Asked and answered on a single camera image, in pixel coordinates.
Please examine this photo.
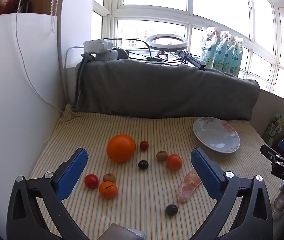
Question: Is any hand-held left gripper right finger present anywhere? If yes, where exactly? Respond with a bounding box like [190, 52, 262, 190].
[190, 147, 275, 240]

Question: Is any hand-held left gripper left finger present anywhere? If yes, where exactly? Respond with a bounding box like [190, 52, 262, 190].
[6, 147, 90, 240]

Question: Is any pink translucent chunk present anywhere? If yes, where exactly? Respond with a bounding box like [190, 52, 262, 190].
[177, 169, 202, 202]

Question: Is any small tangerine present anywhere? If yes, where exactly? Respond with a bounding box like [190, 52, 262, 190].
[166, 153, 183, 171]
[99, 181, 118, 200]

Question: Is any white floral plate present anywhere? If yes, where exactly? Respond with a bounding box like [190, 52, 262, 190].
[193, 117, 240, 153]

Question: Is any large orange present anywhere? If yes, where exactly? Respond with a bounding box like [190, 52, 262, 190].
[106, 134, 137, 163]

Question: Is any green package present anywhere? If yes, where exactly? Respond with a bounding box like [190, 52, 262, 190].
[262, 114, 284, 147]

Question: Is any striped yellow cloth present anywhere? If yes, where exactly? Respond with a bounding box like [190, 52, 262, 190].
[28, 104, 282, 240]

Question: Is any grey cloth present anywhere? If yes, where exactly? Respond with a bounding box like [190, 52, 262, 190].
[99, 223, 148, 240]

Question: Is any grey blanket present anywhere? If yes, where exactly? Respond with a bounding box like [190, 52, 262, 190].
[72, 54, 260, 122]

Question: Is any teal floral refill pouch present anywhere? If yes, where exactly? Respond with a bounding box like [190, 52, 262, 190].
[200, 26, 220, 68]
[212, 30, 230, 71]
[230, 38, 244, 77]
[222, 35, 238, 73]

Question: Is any white power adapter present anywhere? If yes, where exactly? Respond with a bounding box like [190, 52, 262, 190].
[83, 39, 113, 54]
[95, 49, 119, 61]

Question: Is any black ring light arm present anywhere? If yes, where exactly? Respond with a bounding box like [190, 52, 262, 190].
[178, 51, 206, 71]

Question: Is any thin white cable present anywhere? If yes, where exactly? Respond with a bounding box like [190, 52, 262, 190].
[15, 0, 64, 113]

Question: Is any thick white cable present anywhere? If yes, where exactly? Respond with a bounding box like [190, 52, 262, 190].
[64, 46, 85, 68]

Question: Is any white ring light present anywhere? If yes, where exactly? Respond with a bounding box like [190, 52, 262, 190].
[146, 34, 189, 51]

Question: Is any black cable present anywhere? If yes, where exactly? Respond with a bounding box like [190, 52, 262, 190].
[104, 38, 182, 62]

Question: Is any white window frame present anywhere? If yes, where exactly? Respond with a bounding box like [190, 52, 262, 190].
[92, 0, 284, 100]

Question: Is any white bead cord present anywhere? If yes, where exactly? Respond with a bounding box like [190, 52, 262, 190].
[50, 0, 59, 33]

